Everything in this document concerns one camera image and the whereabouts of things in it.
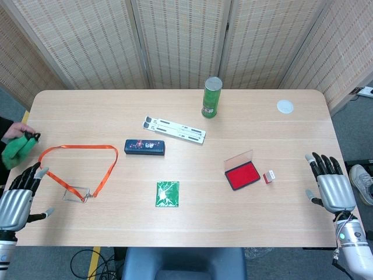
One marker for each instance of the clear badge holder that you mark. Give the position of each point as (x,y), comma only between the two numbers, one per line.
(84,191)

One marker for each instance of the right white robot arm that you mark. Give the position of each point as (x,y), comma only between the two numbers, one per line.
(354,251)

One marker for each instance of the white folding laptop stand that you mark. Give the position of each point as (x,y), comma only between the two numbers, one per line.
(175,130)

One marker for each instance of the grey sneaker shoe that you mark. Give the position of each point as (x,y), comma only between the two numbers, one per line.
(361,181)

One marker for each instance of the woven bamboo screen panel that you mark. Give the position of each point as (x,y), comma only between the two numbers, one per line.
(84,43)
(271,43)
(26,67)
(183,41)
(344,52)

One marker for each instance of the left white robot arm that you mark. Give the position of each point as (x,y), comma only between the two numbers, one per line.
(6,253)

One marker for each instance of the black clip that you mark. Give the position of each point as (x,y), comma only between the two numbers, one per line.
(32,136)

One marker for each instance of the blue grey chair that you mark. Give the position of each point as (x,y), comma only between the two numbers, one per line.
(183,262)

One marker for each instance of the small red stamp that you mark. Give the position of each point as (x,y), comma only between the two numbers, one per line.
(269,177)

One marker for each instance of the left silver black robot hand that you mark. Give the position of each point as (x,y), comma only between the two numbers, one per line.
(14,204)

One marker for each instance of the bare person hand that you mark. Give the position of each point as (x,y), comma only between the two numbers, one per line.
(17,129)

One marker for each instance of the green foil packet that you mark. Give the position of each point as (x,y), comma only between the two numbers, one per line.
(167,195)

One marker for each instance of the white round table grommet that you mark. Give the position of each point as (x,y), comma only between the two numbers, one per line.
(285,106)

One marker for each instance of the green cylindrical chip can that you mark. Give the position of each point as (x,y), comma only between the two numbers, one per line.
(210,99)

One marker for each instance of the red ink pad clear lid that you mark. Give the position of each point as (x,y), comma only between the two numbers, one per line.
(243,176)

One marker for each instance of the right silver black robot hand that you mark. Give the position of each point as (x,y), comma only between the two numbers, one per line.
(335,189)

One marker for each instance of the dark blue floral pencil case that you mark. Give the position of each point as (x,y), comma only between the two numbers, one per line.
(145,147)

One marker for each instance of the white power strip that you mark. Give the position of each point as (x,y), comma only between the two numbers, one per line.
(364,91)

